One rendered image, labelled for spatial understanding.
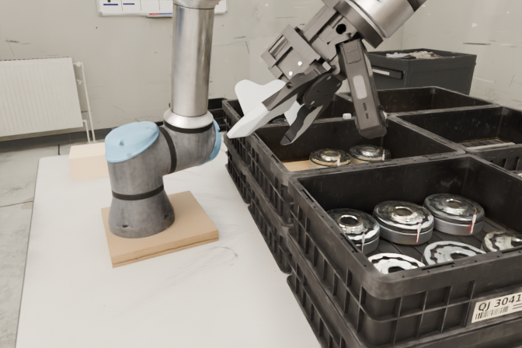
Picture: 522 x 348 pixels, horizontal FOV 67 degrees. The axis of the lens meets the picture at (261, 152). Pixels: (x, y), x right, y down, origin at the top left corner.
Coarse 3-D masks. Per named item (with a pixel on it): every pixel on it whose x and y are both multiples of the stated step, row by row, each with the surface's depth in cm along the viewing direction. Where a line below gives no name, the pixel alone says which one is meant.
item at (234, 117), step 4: (340, 96) 128; (344, 96) 127; (224, 100) 122; (228, 100) 122; (232, 100) 123; (236, 100) 123; (348, 100) 123; (352, 100) 122; (224, 104) 118; (228, 104) 118; (224, 108) 118; (228, 108) 113; (232, 108) 113; (228, 112) 113; (232, 112) 109; (228, 116) 113; (232, 116) 108; (236, 116) 106; (232, 120) 109; (236, 120) 104; (316, 120) 101; (320, 120) 102; (268, 124) 98; (272, 124) 98
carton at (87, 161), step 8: (88, 144) 130; (96, 144) 130; (104, 144) 130; (72, 152) 123; (80, 152) 123; (88, 152) 123; (96, 152) 123; (104, 152) 123; (72, 160) 119; (80, 160) 119; (88, 160) 120; (96, 160) 121; (104, 160) 122; (72, 168) 119; (80, 168) 120; (88, 168) 121; (96, 168) 122; (104, 168) 123; (72, 176) 120; (80, 176) 121; (88, 176) 122; (96, 176) 123; (104, 176) 124
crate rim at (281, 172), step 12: (324, 120) 101; (336, 120) 101; (348, 120) 102; (396, 120) 101; (252, 132) 92; (420, 132) 92; (252, 144) 89; (264, 144) 84; (444, 144) 84; (264, 156) 81; (276, 156) 78; (420, 156) 78; (432, 156) 78; (276, 168) 74; (324, 168) 72; (336, 168) 72
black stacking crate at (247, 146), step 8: (336, 96) 130; (232, 104) 123; (336, 104) 131; (344, 104) 126; (352, 104) 121; (240, 112) 125; (328, 112) 134; (336, 112) 132; (344, 112) 126; (352, 112) 122; (224, 120) 123; (272, 120) 129; (232, 144) 115; (240, 144) 105; (248, 144) 100; (240, 152) 106; (248, 160) 101
